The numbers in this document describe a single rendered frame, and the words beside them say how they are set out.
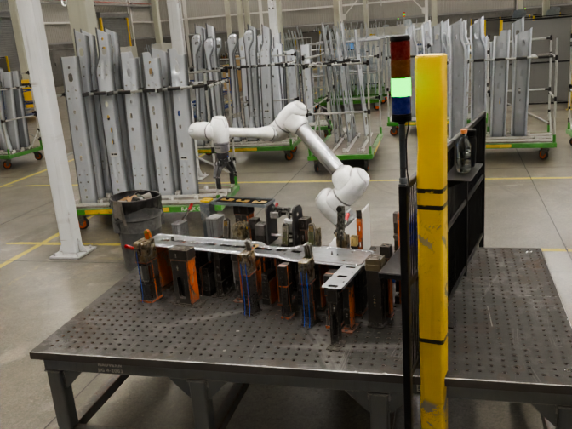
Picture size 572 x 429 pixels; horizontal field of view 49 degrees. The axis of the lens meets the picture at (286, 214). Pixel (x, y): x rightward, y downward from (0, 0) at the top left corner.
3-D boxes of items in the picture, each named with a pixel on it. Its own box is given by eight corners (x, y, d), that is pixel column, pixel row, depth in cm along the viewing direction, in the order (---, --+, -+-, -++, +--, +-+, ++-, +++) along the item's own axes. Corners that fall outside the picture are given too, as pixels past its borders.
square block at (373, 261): (367, 328, 308) (364, 259, 297) (372, 320, 314) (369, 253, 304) (383, 329, 304) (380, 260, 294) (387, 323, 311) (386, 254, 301)
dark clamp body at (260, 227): (254, 288, 367) (248, 225, 357) (265, 279, 379) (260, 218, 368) (271, 289, 363) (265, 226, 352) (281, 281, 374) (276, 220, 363)
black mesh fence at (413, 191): (392, 534, 272) (380, 187, 229) (471, 332, 441) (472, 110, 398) (424, 543, 266) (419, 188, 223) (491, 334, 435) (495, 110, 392)
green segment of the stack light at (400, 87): (389, 97, 219) (388, 79, 218) (394, 94, 225) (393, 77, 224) (408, 96, 217) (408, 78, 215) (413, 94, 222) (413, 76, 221)
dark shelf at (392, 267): (378, 278, 288) (377, 272, 288) (424, 220, 366) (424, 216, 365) (426, 283, 279) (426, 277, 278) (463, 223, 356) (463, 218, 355)
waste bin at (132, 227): (109, 275, 604) (96, 202, 584) (134, 255, 654) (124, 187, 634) (156, 276, 592) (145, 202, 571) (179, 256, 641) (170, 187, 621)
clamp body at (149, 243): (137, 304, 357) (128, 243, 347) (152, 294, 370) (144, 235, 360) (151, 306, 353) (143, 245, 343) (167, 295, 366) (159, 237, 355)
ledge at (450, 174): (437, 191, 283) (436, 152, 279) (452, 173, 314) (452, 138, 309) (470, 192, 277) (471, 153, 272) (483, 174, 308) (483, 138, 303)
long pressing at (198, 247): (135, 246, 364) (134, 243, 364) (158, 234, 384) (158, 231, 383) (362, 268, 305) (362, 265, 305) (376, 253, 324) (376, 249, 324)
